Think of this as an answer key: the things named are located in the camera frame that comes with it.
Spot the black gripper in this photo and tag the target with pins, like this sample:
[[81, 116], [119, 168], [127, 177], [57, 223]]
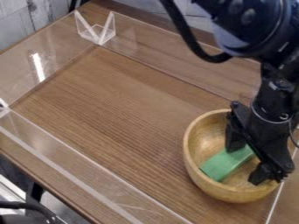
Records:
[[266, 137]]

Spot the green rectangular block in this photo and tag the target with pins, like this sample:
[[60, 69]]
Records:
[[222, 164]]

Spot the brown wooden bowl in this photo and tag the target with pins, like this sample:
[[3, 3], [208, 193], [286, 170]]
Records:
[[203, 141]]

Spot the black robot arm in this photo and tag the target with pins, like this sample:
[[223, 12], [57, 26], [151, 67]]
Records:
[[259, 29]]

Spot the black metal table leg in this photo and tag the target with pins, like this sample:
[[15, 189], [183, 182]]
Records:
[[35, 192]]

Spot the clear acrylic barrier wall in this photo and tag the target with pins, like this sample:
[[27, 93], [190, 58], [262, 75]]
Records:
[[95, 116]]

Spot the clear acrylic corner bracket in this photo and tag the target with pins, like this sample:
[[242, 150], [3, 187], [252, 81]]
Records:
[[99, 34]]

